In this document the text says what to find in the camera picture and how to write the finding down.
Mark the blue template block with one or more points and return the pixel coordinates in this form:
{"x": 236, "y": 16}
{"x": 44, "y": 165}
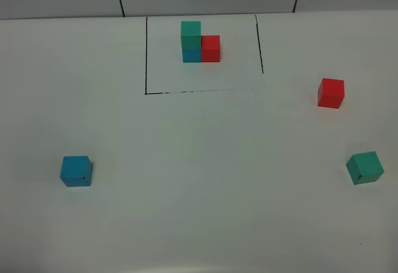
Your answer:
{"x": 191, "y": 56}

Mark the red template block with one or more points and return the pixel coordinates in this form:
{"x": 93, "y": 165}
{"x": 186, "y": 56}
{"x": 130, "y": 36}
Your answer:
{"x": 210, "y": 48}

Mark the green template block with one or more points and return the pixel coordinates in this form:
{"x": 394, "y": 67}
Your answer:
{"x": 190, "y": 35}

